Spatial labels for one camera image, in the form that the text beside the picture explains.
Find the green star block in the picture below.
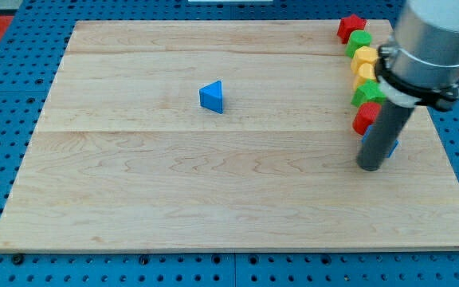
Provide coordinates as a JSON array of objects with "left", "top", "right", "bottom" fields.
[{"left": 351, "top": 80, "right": 386, "bottom": 108}]

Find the blue triangle block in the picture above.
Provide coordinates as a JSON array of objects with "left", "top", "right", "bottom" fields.
[{"left": 198, "top": 81, "right": 224, "bottom": 114}]

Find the wooden board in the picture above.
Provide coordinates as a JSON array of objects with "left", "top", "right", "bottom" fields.
[{"left": 0, "top": 20, "right": 459, "bottom": 254}]

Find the yellow heart block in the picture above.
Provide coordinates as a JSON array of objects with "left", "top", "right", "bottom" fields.
[{"left": 352, "top": 63, "right": 376, "bottom": 91}]

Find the red star block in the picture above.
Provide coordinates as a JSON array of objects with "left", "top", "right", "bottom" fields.
[{"left": 336, "top": 14, "right": 367, "bottom": 44}]

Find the red cylinder block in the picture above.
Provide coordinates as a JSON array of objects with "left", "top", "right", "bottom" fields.
[{"left": 352, "top": 102, "right": 382, "bottom": 136}]

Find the green cylinder block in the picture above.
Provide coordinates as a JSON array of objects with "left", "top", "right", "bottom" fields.
[{"left": 345, "top": 29, "right": 372, "bottom": 58}]

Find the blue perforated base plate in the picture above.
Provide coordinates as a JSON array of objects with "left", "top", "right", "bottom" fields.
[{"left": 0, "top": 0, "right": 459, "bottom": 286}]

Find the blue cube block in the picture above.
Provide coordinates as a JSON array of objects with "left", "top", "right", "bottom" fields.
[{"left": 361, "top": 124, "right": 399, "bottom": 158}]

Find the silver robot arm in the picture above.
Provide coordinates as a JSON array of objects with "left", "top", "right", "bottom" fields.
[{"left": 375, "top": 0, "right": 459, "bottom": 112}]

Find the yellow hexagon block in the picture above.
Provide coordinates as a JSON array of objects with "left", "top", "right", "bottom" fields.
[{"left": 351, "top": 46, "right": 379, "bottom": 74}]

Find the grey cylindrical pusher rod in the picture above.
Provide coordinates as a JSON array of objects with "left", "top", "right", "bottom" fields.
[{"left": 356, "top": 100, "right": 414, "bottom": 171}]

